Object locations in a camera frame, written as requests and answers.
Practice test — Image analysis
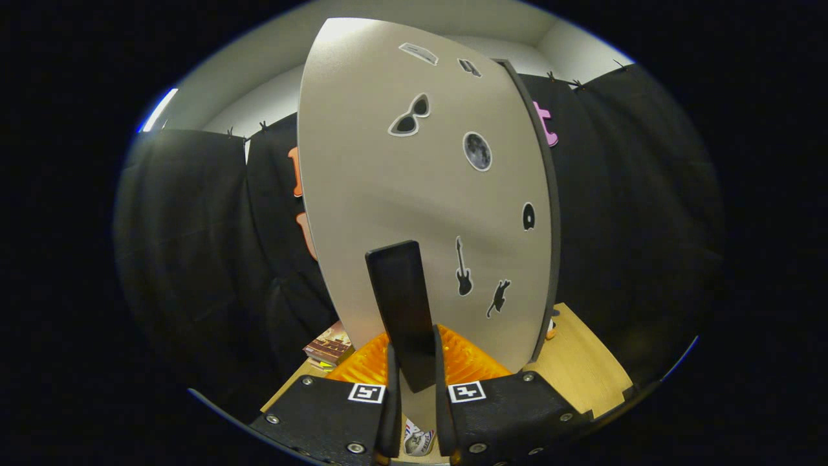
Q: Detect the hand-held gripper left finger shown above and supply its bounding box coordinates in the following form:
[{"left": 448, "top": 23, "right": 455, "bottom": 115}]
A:
[{"left": 249, "top": 330, "right": 402, "bottom": 466}]

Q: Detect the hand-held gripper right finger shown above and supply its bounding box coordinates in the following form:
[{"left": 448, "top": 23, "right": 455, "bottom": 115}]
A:
[{"left": 432, "top": 324, "right": 593, "bottom": 466}]

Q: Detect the white striped canvas shoe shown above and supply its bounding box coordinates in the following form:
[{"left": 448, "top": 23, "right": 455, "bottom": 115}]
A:
[{"left": 404, "top": 419, "right": 435, "bottom": 457}]

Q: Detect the black door handle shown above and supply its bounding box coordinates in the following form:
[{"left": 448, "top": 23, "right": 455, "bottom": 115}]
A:
[{"left": 365, "top": 241, "right": 437, "bottom": 394}]

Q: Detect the dark grey shoe cabinet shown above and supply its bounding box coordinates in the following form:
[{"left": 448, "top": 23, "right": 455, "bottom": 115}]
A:
[{"left": 495, "top": 58, "right": 562, "bottom": 363}]

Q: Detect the beige shoe cabinet door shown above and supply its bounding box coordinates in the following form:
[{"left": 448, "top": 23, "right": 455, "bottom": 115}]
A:
[{"left": 298, "top": 17, "right": 554, "bottom": 431}]

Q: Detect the brown book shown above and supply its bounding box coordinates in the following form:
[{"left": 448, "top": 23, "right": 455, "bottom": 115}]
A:
[{"left": 303, "top": 320, "right": 355, "bottom": 364}]

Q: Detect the black backdrop cloth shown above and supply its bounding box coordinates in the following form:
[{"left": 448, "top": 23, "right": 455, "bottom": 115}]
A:
[{"left": 115, "top": 61, "right": 725, "bottom": 415}]

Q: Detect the row of black cloth clips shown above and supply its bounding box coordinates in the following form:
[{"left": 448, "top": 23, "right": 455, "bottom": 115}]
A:
[{"left": 226, "top": 57, "right": 638, "bottom": 140}]

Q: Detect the narrow ceiling light panel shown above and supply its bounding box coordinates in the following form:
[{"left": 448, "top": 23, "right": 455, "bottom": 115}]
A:
[{"left": 139, "top": 87, "right": 179, "bottom": 133}]

